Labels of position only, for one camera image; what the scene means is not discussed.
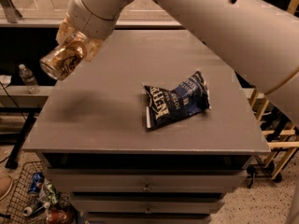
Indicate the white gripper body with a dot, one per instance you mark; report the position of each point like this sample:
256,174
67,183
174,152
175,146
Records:
84,19

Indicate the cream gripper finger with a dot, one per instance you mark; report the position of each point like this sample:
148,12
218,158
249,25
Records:
92,47
66,29

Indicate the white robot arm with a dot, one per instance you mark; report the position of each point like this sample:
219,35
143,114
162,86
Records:
259,41

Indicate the blue pepsi can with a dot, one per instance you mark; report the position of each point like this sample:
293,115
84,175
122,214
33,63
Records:
36,183

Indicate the green crushed can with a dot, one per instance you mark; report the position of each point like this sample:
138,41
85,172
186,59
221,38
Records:
51,193

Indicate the red soda can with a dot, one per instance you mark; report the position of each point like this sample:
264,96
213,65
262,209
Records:
59,216

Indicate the white can in basket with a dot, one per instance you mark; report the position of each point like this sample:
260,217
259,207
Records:
31,209

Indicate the clear plastic water bottle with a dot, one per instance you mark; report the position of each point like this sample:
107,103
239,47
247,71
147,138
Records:
28,79

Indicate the grey drawer cabinet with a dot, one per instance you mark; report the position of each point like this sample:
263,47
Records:
94,136

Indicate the grey side bench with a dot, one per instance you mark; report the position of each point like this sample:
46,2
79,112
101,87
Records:
17,100

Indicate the blue kettle chips bag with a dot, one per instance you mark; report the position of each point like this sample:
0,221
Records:
189,98

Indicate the wire basket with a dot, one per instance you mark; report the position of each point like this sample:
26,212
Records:
20,196

